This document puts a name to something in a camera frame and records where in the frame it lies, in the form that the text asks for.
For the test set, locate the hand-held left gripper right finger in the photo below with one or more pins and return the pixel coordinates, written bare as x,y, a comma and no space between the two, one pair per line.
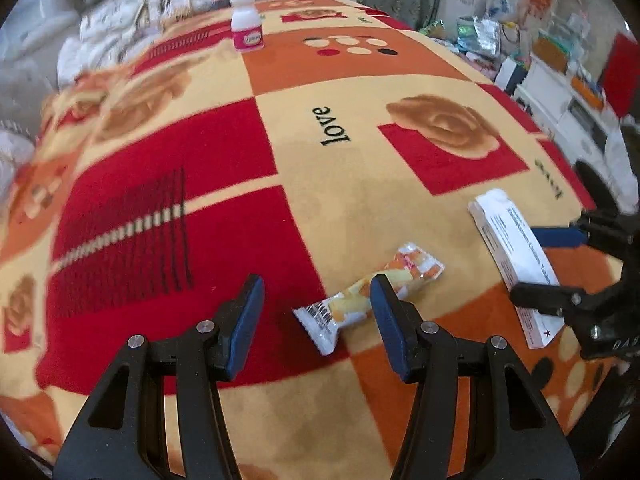
392,325

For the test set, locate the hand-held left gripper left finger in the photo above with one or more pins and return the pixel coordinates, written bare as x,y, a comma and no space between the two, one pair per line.
245,325

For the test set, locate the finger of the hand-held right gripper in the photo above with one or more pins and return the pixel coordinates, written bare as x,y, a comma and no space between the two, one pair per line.
557,236
540,295

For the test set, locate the white box red star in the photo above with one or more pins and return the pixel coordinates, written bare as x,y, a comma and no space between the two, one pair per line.
505,240

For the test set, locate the orange white snack packet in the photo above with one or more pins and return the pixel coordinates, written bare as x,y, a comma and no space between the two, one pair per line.
330,315

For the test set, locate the red orange printed blanket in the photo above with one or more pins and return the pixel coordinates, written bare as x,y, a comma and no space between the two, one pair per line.
325,200

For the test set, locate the white cabinet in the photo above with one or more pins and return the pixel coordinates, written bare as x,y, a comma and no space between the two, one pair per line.
560,90

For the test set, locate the red board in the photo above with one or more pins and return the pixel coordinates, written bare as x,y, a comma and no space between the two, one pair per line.
622,75

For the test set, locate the silver foil bag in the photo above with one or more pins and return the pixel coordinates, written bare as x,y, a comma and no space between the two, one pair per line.
480,35

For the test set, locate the white blue plastic bag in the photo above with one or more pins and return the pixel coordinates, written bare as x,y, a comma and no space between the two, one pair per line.
500,7

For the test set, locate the white bottle pink label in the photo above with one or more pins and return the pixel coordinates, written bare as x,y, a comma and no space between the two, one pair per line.
246,30

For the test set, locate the white quilted cloth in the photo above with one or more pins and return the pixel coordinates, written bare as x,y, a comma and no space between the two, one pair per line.
110,35

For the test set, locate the grey tufted sofa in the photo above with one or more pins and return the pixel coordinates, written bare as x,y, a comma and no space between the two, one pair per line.
30,75

